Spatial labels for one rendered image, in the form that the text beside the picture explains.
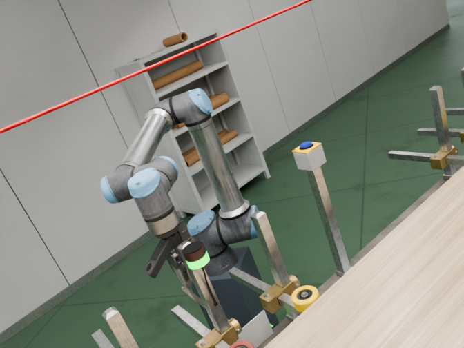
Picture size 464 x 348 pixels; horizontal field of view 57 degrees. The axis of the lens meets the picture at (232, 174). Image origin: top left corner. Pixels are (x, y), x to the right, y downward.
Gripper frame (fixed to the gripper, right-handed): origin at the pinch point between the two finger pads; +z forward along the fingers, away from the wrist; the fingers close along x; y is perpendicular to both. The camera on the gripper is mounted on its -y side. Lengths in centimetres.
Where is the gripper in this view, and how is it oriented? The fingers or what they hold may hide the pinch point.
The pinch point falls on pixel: (186, 286)
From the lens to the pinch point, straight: 132.3
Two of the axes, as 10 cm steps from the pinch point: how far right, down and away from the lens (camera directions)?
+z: 3.4, 8.7, 3.5
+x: -5.6, -1.1, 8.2
